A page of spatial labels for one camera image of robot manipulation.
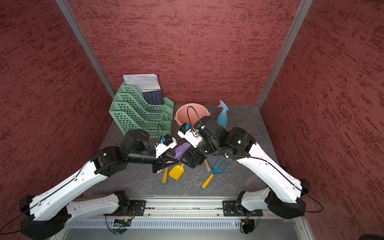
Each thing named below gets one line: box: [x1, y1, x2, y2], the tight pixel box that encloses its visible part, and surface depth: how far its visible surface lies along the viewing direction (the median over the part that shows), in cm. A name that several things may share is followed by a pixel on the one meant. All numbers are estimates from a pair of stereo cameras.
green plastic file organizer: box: [108, 84, 174, 138], surface depth 99 cm
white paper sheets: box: [122, 73, 161, 97], surface depth 102 cm
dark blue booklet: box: [142, 90, 164, 105], surface depth 110 cm
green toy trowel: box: [161, 167, 169, 186], surface depth 83 cm
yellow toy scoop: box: [169, 163, 185, 181], surface depth 87 cm
